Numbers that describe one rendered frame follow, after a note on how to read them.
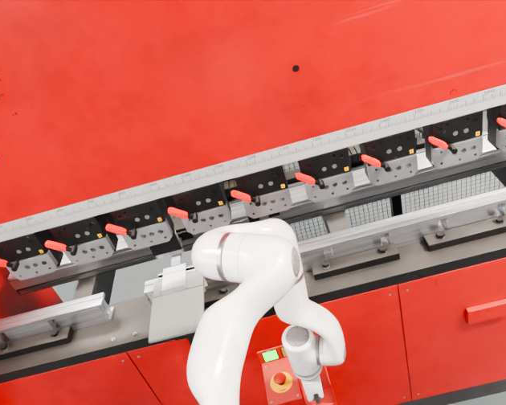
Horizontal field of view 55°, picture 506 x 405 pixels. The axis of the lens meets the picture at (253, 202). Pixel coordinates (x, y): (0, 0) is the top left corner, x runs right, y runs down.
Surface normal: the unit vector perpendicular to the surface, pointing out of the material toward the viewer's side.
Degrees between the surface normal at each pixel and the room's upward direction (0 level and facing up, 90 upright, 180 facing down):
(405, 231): 90
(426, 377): 90
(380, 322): 90
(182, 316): 0
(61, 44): 90
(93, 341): 0
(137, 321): 0
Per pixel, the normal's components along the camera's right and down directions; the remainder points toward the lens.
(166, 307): -0.25, -0.77
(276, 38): 0.09, 0.58
